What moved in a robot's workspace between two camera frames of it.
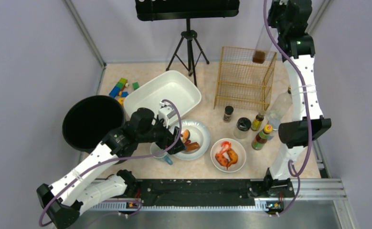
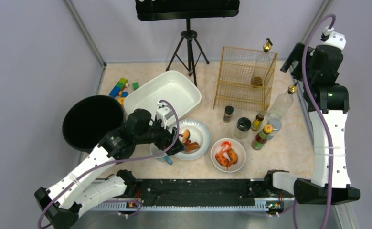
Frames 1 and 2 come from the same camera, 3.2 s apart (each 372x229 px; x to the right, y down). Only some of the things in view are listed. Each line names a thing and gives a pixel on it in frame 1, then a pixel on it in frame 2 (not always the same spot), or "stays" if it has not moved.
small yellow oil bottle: (257, 122) stays
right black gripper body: (275, 8) → (292, 57)
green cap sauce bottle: (261, 139) stays
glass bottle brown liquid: (264, 45) → (261, 66)
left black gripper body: (172, 141) stays
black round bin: (89, 119) stays
